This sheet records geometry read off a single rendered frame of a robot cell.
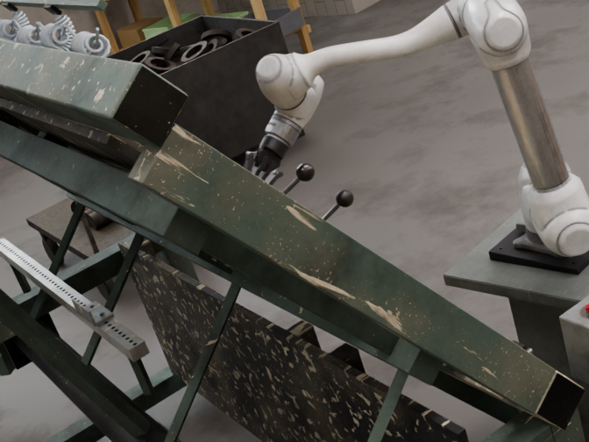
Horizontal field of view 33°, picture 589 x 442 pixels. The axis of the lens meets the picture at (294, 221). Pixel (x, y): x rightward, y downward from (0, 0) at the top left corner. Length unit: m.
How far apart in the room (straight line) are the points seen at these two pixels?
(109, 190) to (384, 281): 0.55
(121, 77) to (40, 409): 3.33
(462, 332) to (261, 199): 0.57
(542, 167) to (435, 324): 0.83
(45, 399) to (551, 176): 2.89
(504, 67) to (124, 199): 1.12
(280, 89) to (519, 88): 0.61
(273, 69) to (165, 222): 0.93
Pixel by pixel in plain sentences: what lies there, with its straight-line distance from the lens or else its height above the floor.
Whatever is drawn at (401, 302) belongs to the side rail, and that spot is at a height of 1.28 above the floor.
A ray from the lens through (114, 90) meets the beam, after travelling 1.57.
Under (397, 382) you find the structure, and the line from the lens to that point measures 2.11.
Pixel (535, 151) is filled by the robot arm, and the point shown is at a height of 1.18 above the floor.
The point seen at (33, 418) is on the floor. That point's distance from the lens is 4.73.
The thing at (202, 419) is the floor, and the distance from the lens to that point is 4.17.
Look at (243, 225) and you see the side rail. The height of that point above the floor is 1.59.
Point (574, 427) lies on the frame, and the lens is 2.39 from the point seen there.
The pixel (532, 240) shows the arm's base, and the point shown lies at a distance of 3.02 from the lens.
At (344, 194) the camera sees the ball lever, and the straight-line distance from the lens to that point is 2.03.
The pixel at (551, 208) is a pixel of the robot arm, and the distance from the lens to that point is 2.71.
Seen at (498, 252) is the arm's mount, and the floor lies 0.78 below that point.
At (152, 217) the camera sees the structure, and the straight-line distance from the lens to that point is 1.72.
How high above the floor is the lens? 2.23
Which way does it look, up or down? 24 degrees down
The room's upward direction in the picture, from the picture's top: 18 degrees counter-clockwise
